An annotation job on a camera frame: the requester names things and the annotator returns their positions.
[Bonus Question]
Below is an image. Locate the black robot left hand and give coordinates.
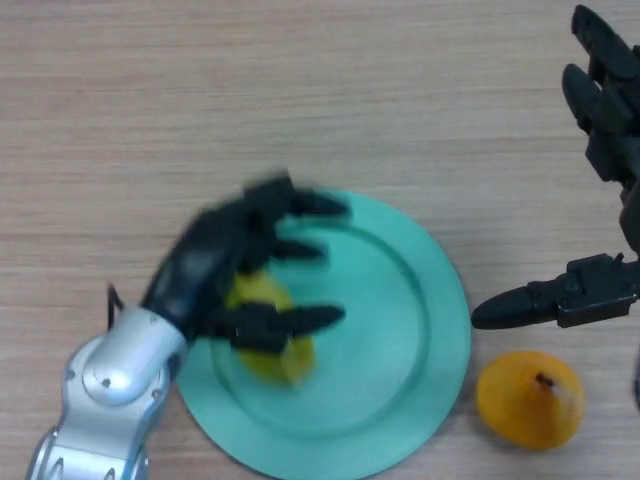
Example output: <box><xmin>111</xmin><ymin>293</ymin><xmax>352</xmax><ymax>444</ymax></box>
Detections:
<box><xmin>137</xmin><ymin>171</ymin><xmax>354</xmax><ymax>351</ymax></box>

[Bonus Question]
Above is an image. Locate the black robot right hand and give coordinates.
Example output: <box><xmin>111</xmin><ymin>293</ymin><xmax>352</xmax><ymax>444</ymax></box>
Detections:
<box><xmin>471</xmin><ymin>4</ymin><xmax>640</xmax><ymax>330</ymax></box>

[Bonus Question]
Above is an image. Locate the yellow green starfruit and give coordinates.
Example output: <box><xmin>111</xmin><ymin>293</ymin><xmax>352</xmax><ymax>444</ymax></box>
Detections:
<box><xmin>224</xmin><ymin>267</ymin><xmax>317</xmax><ymax>386</ymax></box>

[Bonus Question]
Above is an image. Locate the teal round plate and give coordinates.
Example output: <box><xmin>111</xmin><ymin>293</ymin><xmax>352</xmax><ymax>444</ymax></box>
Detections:
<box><xmin>177</xmin><ymin>188</ymin><xmax>472</xmax><ymax>474</ymax></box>

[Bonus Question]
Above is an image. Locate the orange yellow pear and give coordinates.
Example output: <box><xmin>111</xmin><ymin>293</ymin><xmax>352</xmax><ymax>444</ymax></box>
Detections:
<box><xmin>475</xmin><ymin>350</ymin><xmax>586</xmax><ymax>451</ymax></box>

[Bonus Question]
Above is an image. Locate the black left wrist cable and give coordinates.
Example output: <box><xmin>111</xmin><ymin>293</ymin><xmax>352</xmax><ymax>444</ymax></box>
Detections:
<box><xmin>107</xmin><ymin>283</ymin><xmax>126</xmax><ymax>329</ymax></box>

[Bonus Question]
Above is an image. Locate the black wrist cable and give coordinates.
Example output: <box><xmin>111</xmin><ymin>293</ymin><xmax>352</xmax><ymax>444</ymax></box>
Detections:
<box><xmin>630</xmin><ymin>348</ymin><xmax>640</xmax><ymax>417</ymax></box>
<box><xmin>107</xmin><ymin>283</ymin><xmax>126</xmax><ymax>329</ymax></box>

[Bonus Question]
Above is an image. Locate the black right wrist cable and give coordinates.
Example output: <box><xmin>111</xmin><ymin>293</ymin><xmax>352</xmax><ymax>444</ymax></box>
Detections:
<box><xmin>630</xmin><ymin>348</ymin><xmax>640</xmax><ymax>417</ymax></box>

